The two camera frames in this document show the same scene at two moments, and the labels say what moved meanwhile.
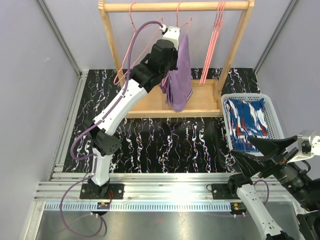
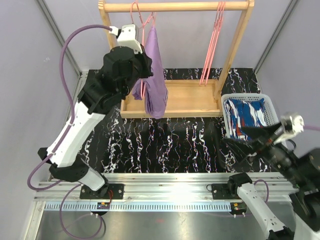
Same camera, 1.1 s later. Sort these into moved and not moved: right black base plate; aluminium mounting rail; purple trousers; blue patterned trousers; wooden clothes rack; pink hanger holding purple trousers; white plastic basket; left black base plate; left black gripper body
Moved: pink hanger holding purple trousers; left black gripper body; purple trousers
Not moved: aluminium mounting rail; white plastic basket; wooden clothes rack; blue patterned trousers; left black base plate; right black base plate
